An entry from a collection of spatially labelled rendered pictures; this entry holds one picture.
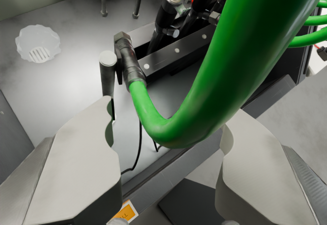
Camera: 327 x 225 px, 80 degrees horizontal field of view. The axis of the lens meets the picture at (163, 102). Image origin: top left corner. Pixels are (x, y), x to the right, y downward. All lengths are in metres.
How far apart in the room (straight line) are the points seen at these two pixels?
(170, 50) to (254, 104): 0.24
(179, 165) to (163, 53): 0.23
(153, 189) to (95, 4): 0.51
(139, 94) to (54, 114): 0.39
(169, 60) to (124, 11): 0.28
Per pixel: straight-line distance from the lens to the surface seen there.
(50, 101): 0.54
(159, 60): 0.41
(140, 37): 0.43
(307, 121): 2.18
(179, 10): 0.31
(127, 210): 0.39
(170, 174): 0.41
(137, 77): 0.17
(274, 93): 0.58
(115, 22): 0.62
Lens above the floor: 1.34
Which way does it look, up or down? 70 degrees down
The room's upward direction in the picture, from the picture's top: 49 degrees clockwise
